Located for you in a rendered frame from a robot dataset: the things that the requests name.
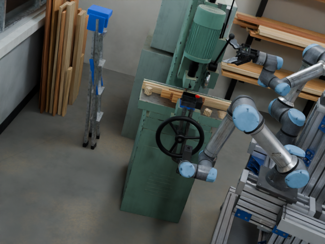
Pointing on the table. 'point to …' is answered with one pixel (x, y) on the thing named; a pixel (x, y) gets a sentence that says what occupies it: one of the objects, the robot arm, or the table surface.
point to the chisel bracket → (188, 81)
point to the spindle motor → (204, 33)
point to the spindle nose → (193, 68)
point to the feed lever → (219, 55)
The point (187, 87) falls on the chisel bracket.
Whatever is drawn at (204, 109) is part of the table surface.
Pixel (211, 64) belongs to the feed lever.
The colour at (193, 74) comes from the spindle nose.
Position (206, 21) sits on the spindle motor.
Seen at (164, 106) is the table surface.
